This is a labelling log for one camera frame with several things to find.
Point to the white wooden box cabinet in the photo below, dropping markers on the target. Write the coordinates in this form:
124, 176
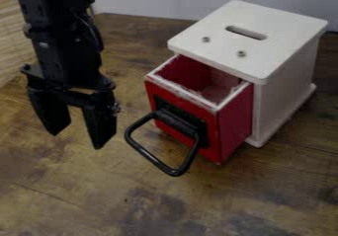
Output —
267, 47

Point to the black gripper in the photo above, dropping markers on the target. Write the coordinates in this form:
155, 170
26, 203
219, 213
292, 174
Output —
65, 78

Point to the red drawer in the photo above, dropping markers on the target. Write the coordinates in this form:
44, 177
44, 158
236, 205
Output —
208, 98

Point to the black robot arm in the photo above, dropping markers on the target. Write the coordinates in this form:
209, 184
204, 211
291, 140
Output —
52, 12

